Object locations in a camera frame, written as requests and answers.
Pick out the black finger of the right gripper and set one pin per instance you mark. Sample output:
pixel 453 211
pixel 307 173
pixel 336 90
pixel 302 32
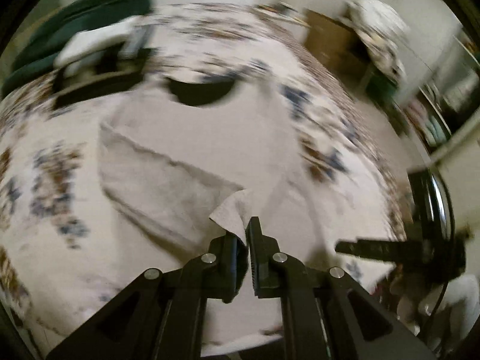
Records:
pixel 403 252

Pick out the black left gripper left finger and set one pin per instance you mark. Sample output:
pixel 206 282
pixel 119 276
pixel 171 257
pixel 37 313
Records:
pixel 160 314

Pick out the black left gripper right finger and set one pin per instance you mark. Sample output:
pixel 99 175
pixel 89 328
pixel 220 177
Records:
pixel 326 314

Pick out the beige small garment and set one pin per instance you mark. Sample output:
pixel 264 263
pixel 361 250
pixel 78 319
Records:
pixel 181 175

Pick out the white crumpled clothes pile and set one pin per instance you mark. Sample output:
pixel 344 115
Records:
pixel 381 29

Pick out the black white folded clothes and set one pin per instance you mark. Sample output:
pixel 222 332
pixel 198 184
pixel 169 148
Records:
pixel 102 61

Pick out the floral white bed blanket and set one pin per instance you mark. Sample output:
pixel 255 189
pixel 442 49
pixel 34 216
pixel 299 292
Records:
pixel 60 255

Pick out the brown wooden cabinet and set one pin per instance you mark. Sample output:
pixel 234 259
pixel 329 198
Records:
pixel 336 46

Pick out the dark green pillow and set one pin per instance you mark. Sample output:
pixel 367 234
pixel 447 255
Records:
pixel 38 56

